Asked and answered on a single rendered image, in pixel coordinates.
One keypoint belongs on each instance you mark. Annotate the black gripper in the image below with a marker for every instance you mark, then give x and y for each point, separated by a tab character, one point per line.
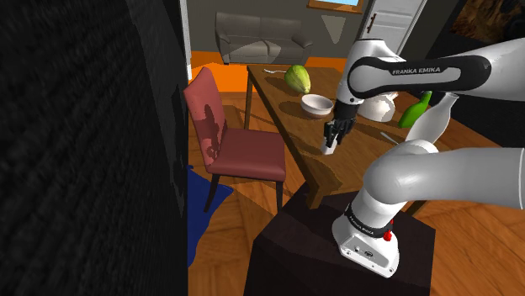
345	111

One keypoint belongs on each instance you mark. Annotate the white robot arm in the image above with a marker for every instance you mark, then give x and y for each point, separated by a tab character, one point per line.
410	180

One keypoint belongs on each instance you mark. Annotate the small white box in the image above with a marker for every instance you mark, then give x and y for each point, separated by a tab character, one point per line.
327	150

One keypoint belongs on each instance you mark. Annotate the white and brown bowl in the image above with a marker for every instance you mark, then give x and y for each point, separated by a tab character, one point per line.
316	105

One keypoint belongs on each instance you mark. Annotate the wooden dining table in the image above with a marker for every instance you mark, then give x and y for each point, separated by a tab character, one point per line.
328	172

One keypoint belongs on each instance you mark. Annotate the white round jug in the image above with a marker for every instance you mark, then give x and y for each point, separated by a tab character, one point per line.
377	110

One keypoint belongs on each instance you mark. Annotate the silver knife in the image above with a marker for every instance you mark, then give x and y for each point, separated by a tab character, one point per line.
389	137

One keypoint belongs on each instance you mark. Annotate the green glass bottle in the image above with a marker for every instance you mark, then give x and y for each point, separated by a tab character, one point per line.
412	114

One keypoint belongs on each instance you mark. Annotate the silver spoon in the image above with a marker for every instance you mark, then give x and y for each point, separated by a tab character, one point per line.
274	71

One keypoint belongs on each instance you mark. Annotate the white bottle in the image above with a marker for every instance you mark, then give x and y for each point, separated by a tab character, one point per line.
430	123

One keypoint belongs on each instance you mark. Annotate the red upholstered chair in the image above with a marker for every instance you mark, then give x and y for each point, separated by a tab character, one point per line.
246	155

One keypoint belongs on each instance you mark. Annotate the grey sofa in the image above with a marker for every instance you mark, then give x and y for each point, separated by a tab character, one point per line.
262	41

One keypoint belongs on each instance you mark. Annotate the dark robot stand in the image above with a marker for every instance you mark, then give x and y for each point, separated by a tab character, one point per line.
295	246

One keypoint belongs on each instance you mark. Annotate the white panel door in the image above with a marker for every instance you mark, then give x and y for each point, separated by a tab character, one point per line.
393	20

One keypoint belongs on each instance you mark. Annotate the wood framed window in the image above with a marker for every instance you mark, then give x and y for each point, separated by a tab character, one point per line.
336	4

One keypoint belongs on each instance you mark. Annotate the blue rug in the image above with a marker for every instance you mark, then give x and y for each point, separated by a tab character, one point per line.
205	205

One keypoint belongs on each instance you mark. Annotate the dark framed wall picture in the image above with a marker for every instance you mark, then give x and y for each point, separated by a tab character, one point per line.
488	18

